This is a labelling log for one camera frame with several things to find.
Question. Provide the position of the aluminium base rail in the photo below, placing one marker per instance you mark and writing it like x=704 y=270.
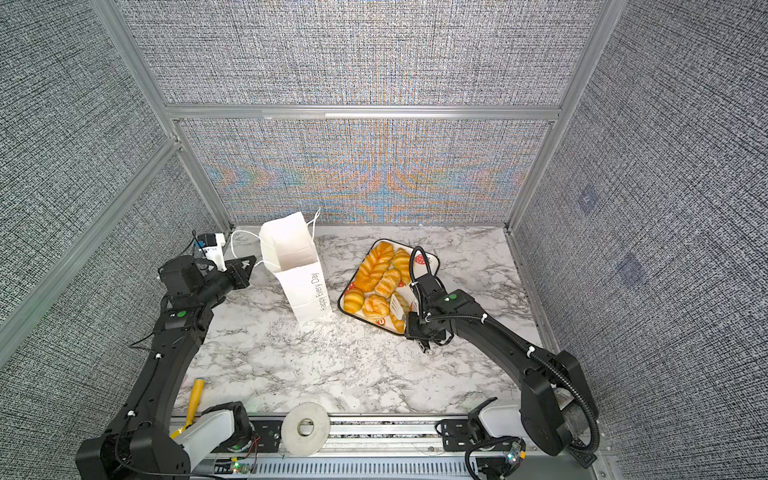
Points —
x=359 y=446

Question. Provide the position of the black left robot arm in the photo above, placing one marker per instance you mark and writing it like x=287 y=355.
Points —
x=137 y=443

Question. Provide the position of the white tape roll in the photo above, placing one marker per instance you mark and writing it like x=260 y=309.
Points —
x=305 y=429

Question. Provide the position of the long braided fake bread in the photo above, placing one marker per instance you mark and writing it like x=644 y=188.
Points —
x=373 y=267

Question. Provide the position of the fake croissant lower left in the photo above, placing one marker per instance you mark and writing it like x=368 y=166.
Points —
x=353 y=300

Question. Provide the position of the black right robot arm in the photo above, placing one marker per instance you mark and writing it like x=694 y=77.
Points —
x=557 y=407

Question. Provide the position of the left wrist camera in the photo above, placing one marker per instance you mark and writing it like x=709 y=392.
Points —
x=211 y=246

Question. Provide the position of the fake croissant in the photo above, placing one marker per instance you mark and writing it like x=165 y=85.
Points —
x=353 y=300
x=401 y=262
x=399 y=326

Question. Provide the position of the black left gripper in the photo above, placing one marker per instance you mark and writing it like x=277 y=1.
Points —
x=241 y=277

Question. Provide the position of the yellow plastic scoop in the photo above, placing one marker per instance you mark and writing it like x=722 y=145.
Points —
x=194 y=401

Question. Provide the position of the fake bread roll centre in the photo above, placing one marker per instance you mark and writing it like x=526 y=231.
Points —
x=388 y=283

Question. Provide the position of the fake croissant top middle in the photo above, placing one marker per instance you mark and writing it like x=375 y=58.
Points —
x=401 y=262

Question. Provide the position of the fake croissant bottom right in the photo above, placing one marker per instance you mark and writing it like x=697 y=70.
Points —
x=399 y=326

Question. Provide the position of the white tray with black rim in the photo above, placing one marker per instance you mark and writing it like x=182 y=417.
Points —
x=418 y=267

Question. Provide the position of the white slotted bread tongs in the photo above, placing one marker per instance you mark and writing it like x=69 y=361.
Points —
x=400 y=307

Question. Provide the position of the white paper gift bag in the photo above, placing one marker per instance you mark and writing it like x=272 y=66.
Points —
x=289 y=252

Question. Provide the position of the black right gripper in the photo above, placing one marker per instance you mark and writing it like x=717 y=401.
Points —
x=411 y=330

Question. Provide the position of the black remote control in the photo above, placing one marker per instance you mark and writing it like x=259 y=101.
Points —
x=578 y=449

